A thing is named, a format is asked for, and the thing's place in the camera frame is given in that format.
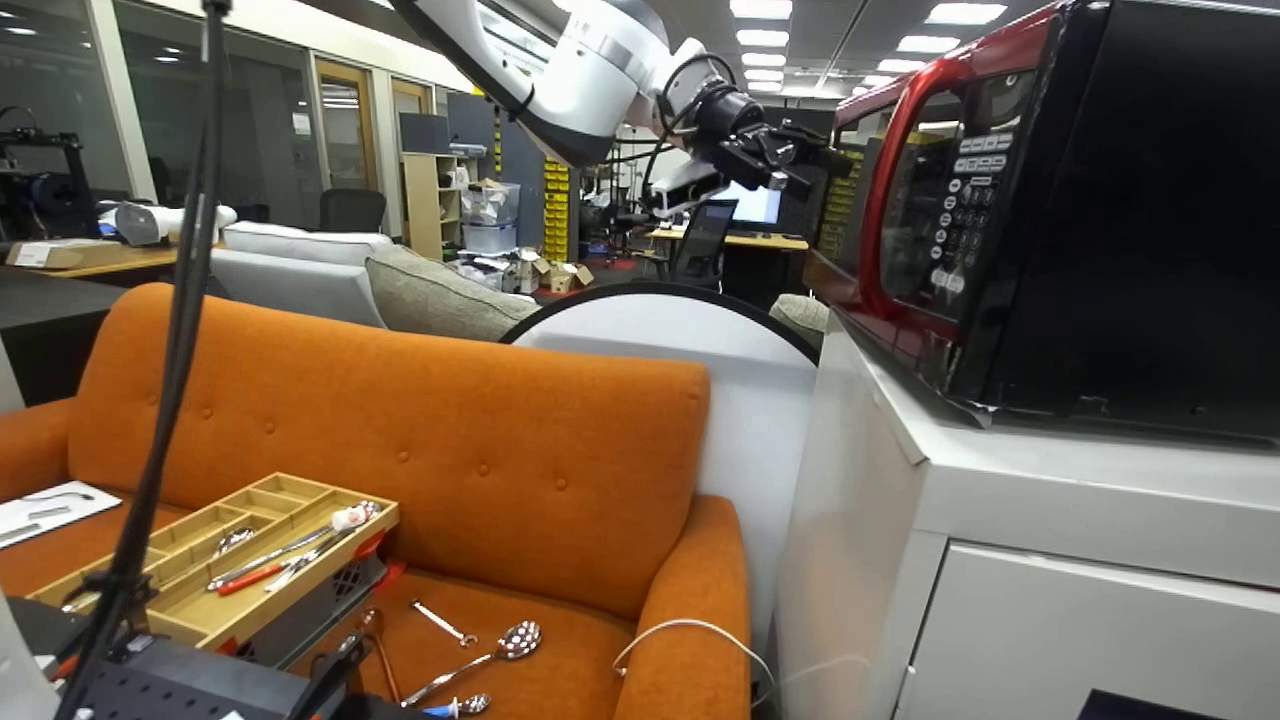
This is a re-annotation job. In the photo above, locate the white cabinet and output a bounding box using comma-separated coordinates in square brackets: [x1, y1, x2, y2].
[771, 317, 1280, 720]

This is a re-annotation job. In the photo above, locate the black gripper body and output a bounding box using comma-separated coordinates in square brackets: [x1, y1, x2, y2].
[687, 80, 801, 187]

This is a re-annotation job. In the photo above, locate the copper long-handled spoon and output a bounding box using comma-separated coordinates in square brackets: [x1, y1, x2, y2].
[354, 607, 409, 714]

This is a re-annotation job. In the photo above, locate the yellow black striped sign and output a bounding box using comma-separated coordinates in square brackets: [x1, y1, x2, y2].
[535, 152, 578, 270]

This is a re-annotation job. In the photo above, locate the orange fabric sofa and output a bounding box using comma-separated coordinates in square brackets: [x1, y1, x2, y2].
[0, 280, 757, 720]

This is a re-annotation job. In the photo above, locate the wooden cutlery tray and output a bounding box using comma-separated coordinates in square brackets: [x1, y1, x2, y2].
[24, 467, 403, 655]

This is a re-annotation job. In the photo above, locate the white paper sheet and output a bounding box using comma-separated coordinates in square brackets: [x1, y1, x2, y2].
[0, 476, 129, 553]

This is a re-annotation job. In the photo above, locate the silver slotted spoon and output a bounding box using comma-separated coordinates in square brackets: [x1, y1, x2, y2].
[394, 617, 548, 714]

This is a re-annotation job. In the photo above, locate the black office chair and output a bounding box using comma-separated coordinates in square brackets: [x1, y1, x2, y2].
[314, 183, 390, 241]

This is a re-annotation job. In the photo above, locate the round white reflector black rim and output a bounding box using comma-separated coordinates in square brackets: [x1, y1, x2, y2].
[500, 277, 823, 655]

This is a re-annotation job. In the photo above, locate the red and black toolbox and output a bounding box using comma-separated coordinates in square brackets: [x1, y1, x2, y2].
[234, 524, 409, 671]

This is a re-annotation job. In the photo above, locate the blue-handled small kitchen tool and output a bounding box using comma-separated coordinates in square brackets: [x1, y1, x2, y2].
[419, 687, 494, 720]

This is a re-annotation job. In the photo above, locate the red-handled utensil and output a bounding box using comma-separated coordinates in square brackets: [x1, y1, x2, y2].
[199, 553, 299, 601]

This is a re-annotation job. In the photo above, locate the wooden door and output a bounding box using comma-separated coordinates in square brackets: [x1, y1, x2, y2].
[313, 56, 389, 231]

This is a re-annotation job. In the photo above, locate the computer monitor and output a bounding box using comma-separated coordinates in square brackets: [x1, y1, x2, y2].
[722, 179, 790, 231]

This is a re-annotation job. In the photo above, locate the black microwave body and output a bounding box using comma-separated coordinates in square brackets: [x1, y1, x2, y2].
[854, 0, 1280, 454]

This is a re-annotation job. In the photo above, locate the grey cushion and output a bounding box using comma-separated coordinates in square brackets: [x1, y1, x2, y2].
[358, 241, 544, 344]

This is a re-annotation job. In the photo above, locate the white cable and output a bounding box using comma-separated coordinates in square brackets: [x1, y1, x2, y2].
[606, 612, 781, 702]

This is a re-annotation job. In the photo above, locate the black tripod pole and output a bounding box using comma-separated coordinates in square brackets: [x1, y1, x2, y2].
[46, 0, 238, 720]

